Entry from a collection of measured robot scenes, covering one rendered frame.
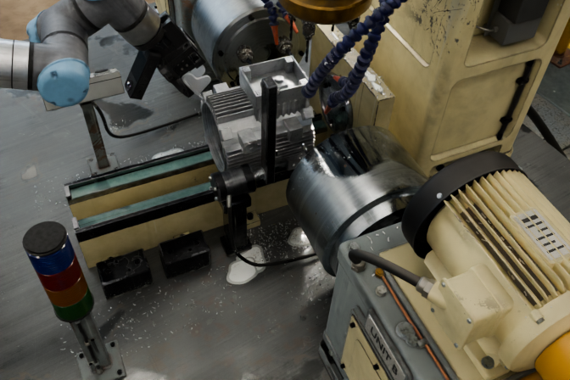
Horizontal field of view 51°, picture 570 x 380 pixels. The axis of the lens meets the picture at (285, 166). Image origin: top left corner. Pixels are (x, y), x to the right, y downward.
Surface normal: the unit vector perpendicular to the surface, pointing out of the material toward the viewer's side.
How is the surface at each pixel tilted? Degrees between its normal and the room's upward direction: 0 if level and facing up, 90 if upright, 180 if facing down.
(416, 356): 0
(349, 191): 32
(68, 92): 90
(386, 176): 2
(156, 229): 90
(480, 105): 90
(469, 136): 90
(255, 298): 0
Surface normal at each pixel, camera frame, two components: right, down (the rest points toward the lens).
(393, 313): 0.04, -0.68
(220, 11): -0.55, -0.35
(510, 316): -0.83, 0.00
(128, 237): 0.40, 0.68
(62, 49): 0.30, -0.70
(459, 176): -0.32, -0.52
